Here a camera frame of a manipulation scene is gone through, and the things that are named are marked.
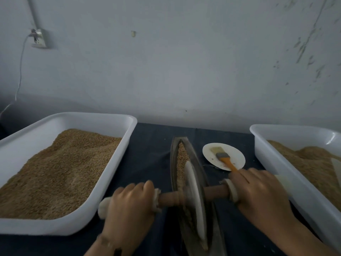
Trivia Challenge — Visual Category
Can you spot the person's right hand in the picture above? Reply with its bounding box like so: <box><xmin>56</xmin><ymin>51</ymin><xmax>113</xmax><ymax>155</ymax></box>
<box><xmin>229</xmin><ymin>168</ymin><xmax>297</xmax><ymax>233</ymax></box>

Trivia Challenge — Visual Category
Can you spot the person's left hand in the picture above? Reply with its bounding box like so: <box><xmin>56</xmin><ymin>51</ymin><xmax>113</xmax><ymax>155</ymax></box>
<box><xmin>102</xmin><ymin>180</ymin><xmax>157</xmax><ymax>249</ymax></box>

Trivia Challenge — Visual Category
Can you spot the grinding wheel with wooden axle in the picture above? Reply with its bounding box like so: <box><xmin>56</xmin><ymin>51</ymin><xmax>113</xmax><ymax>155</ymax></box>
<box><xmin>98</xmin><ymin>160</ymin><xmax>293</xmax><ymax>251</ymax></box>

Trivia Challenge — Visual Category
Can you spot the person's left forearm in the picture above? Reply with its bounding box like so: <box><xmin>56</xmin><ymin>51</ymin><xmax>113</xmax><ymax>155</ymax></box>
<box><xmin>84</xmin><ymin>233</ymin><xmax>139</xmax><ymax>256</ymax></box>

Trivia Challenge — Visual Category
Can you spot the person's right forearm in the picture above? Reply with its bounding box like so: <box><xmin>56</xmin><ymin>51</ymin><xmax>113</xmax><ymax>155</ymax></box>
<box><xmin>262</xmin><ymin>214</ymin><xmax>340</xmax><ymax>256</ymax></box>

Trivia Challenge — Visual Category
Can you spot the round white plate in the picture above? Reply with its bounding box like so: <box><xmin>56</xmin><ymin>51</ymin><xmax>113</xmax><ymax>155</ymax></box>
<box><xmin>202</xmin><ymin>143</ymin><xmax>246</xmax><ymax>172</ymax></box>

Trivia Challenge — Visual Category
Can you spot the dark blue tablecloth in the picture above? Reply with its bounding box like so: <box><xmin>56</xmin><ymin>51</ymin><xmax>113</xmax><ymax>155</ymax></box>
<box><xmin>0</xmin><ymin>122</ymin><xmax>324</xmax><ymax>256</ymax></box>

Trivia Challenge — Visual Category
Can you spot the grain in grinding trough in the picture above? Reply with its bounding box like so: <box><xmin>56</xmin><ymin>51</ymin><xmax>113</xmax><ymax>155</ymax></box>
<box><xmin>176</xmin><ymin>142</ymin><xmax>191</xmax><ymax>190</ymax></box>

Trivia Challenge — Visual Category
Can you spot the boat-shaped metal grinding trough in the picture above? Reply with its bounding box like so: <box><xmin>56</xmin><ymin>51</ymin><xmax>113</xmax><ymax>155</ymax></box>
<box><xmin>170</xmin><ymin>136</ymin><xmax>227</xmax><ymax>256</ymax></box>

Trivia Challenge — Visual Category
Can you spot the heap of brown grain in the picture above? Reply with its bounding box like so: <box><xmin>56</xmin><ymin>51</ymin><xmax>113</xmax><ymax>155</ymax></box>
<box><xmin>0</xmin><ymin>128</ymin><xmax>123</xmax><ymax>220</ymax></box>
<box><xmin>267</xmin><ymin>140</ymin><xmax>341</xmax><ymax>212</ymax></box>

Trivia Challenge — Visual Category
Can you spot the large white plastic tray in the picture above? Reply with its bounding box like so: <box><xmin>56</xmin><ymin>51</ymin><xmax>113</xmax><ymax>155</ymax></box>
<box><xmin>250</xmin><ymin>124</ymin><xmax>341</xmax><ymax>254</ymax></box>
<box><xmin>0</xmin><ymin>112</ymin><xmax>138</xmax><ymax>236</ymax></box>

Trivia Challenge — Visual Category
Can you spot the orange-handled brush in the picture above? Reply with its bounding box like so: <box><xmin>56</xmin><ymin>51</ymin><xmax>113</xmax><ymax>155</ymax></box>
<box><xmin>209</xmin><ymin>147</ymin><xmax>239</xmax><ymax>172</ymax></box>

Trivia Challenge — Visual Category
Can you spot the white cable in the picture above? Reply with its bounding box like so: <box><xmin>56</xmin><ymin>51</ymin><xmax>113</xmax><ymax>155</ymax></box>
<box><xmin>0</xmin><ymin>34</ymin><xmax>33</xmax><ymax>118</ymax></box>

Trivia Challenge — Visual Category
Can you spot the white wall socket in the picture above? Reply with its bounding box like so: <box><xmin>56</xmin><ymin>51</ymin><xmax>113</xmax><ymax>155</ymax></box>
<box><xmin>31</xmin><ymin>28</ymin><xmax>48</xmax><ymax>49</ymax></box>

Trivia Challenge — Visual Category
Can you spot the white wall cable conduit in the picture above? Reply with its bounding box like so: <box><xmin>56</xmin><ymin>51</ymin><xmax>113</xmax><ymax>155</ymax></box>
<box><xmin>26</xmin><ymin>0</ymin><xmax>39</xmax><ymax>31</ymax></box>

